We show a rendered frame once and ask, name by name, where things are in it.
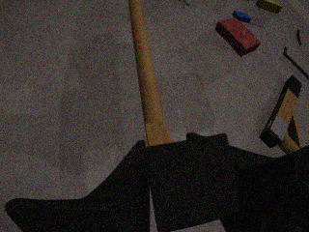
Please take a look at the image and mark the red rectangular block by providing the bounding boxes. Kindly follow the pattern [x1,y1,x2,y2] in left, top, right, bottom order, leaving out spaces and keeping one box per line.
[215,17,262,57]

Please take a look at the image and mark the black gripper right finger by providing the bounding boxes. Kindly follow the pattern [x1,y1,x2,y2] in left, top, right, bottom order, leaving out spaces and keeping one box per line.
[221,144,309,232]

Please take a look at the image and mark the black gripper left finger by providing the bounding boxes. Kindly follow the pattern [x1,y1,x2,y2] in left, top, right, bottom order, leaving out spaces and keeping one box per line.
[5,139,151,232]

